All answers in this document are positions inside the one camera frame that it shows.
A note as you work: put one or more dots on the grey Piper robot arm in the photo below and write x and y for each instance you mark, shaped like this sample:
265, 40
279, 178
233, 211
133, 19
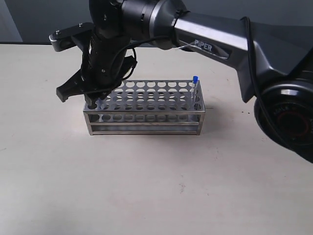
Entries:
274, 63

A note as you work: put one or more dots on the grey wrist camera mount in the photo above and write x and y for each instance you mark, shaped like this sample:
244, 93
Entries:
75, 36

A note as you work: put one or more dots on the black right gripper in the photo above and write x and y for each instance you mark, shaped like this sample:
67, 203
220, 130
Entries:
104, 67

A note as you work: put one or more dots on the blue-capped tube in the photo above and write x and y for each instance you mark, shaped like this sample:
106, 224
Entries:
194, 87
100, 106

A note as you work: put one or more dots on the steel test tube rack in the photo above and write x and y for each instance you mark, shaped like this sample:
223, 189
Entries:
149, 107

